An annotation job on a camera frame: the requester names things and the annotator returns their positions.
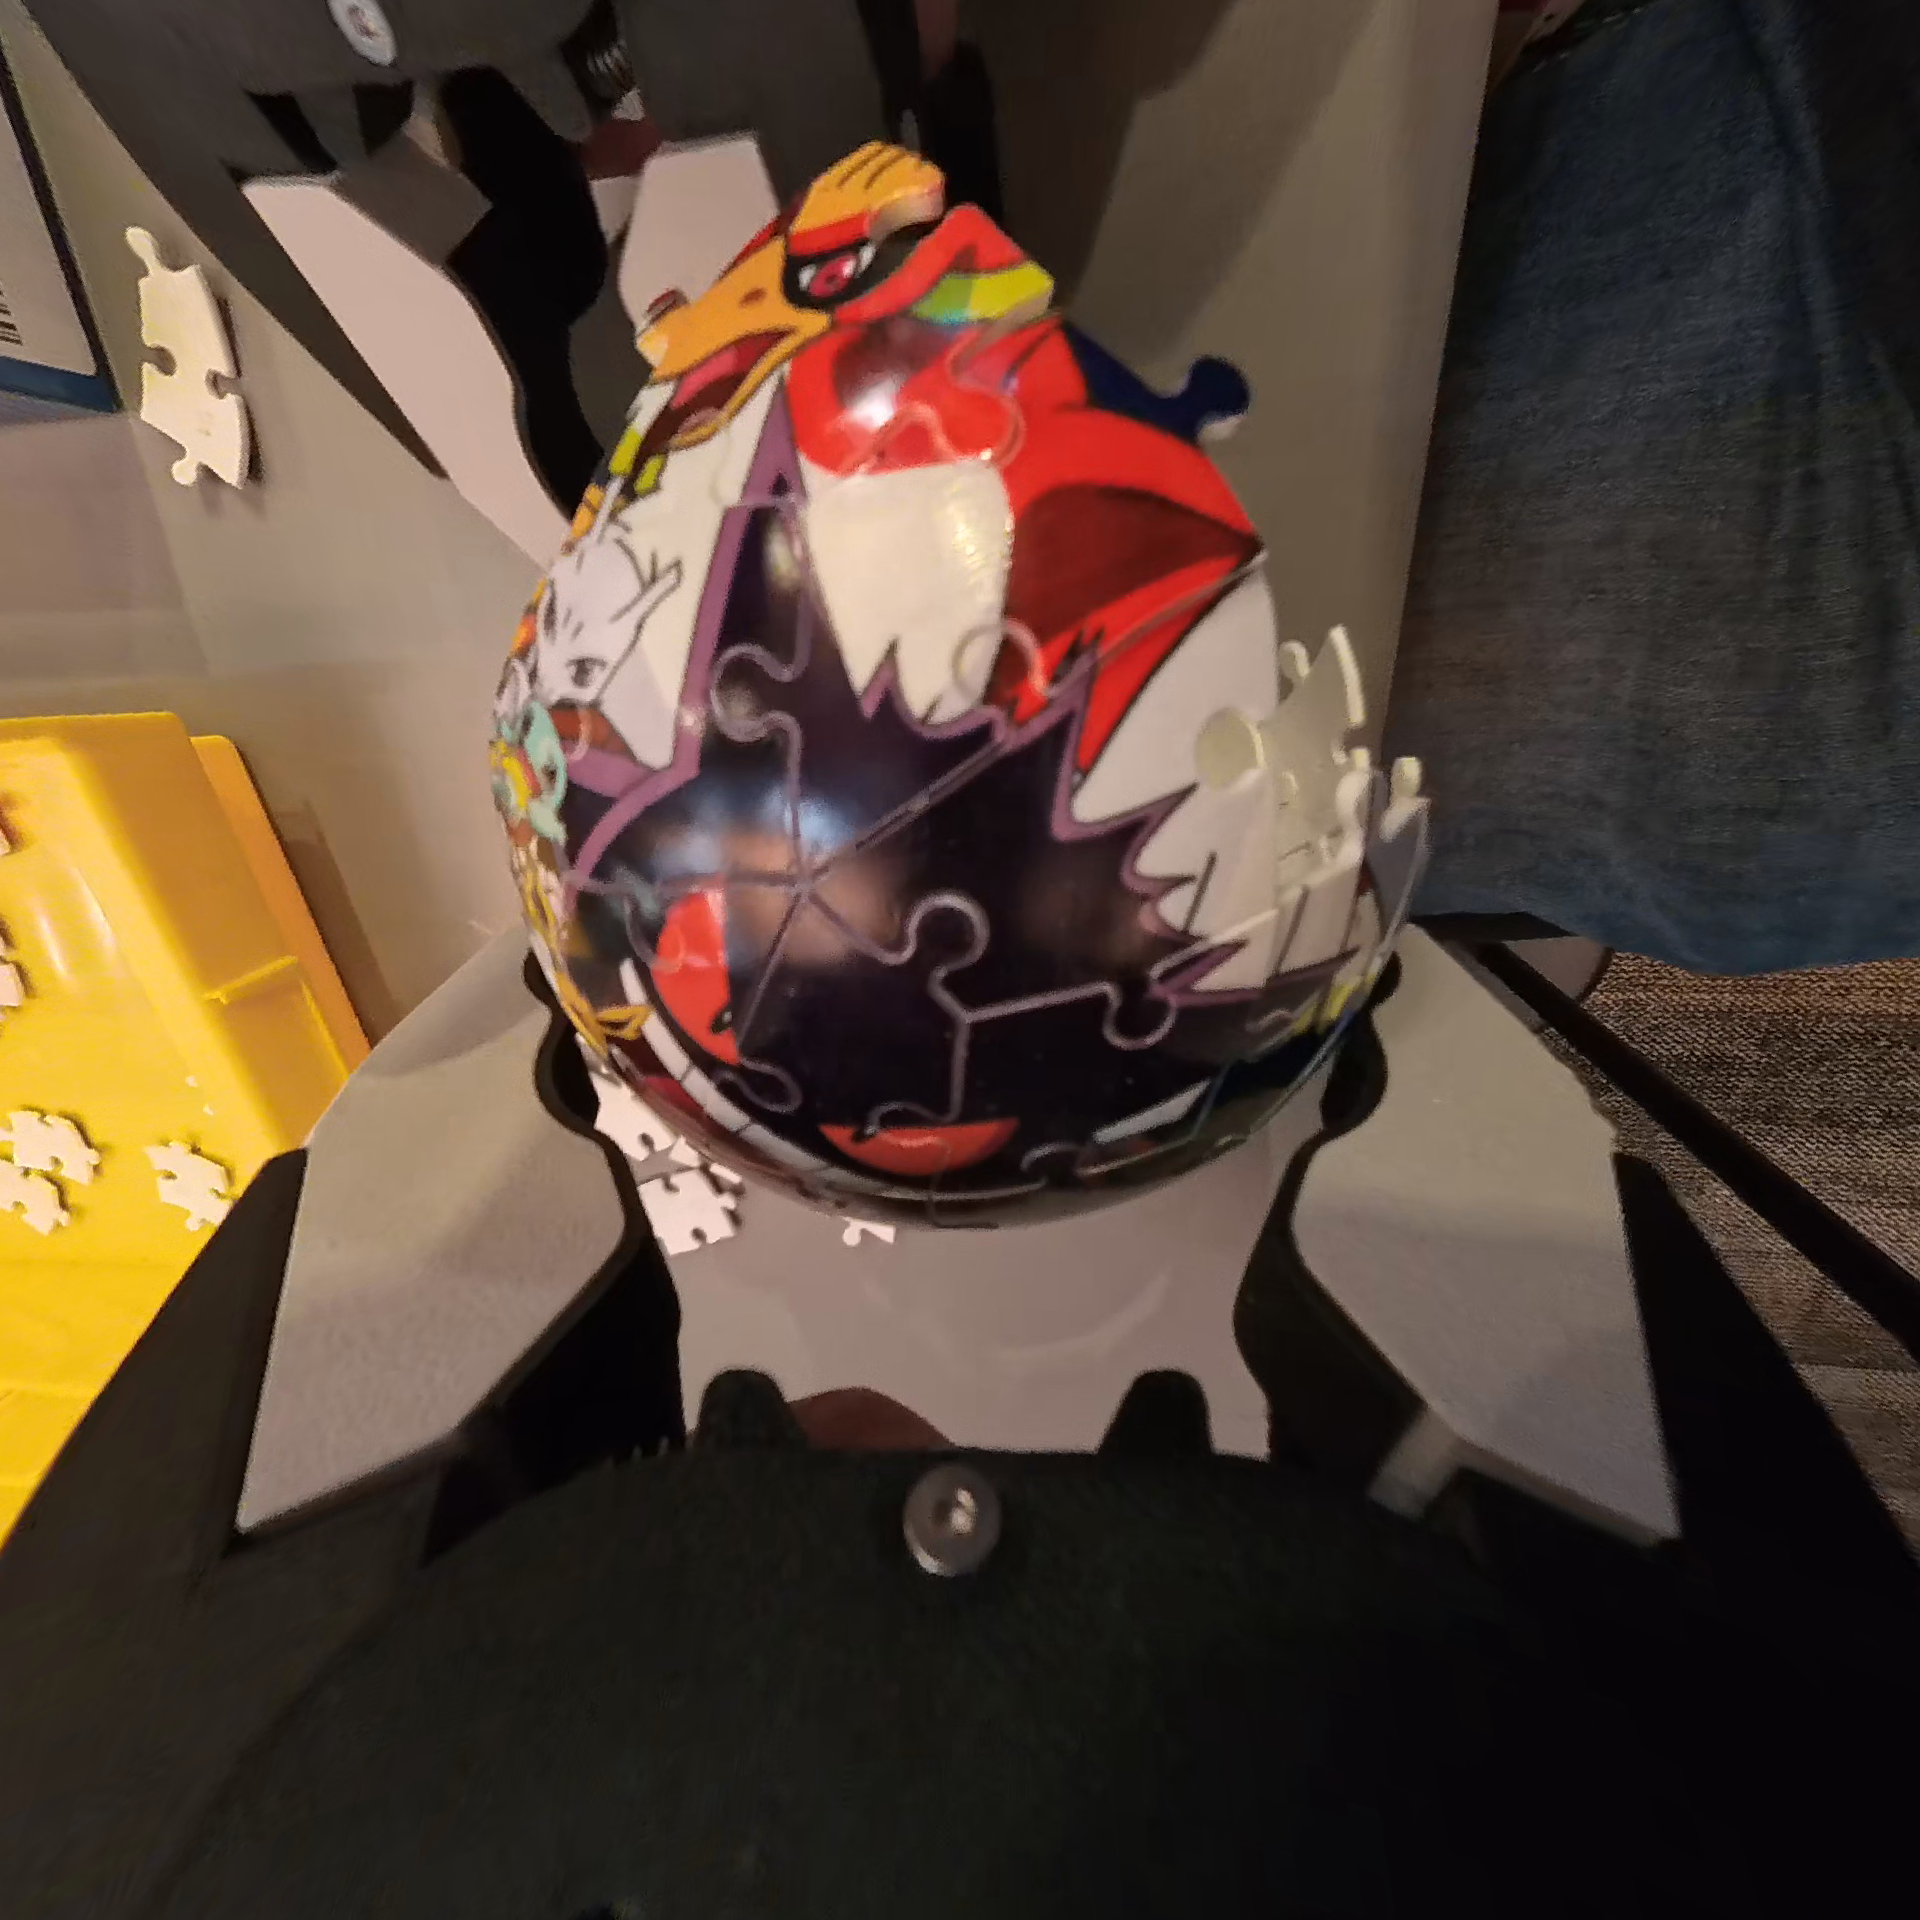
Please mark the long white puzzle piece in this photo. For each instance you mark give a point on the long white puzzle piece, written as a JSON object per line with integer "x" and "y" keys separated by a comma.
{"x": 187, "y": 374}

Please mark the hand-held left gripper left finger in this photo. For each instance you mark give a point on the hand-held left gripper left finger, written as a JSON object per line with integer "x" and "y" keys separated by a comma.
{"x": 432, "y": 1293}

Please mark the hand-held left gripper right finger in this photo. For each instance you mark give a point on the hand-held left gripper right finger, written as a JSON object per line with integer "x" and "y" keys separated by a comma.
{"x": 1453, "y": 1293}

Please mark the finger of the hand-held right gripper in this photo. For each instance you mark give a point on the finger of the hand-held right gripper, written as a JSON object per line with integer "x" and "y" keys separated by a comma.
{"x": 674, "y": 207}
{"x": 374, "y": 301}

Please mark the colourful puzzle ball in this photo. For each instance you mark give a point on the colourful puzzle ball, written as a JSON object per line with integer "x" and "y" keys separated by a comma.
{"x": 898, "y": 825}

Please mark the person's blue jeans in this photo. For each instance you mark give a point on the person's blue jeans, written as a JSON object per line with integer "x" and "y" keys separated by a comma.
{"x": 1679, "y": 525}

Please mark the yellow plastic tray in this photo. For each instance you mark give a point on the yellow plastic tray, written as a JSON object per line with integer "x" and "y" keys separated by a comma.
{"x": 135, "y": 901}

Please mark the blue white puzzle box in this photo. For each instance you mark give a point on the blue white puzzle box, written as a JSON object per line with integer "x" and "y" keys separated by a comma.
{"x": 28, "y": 226}

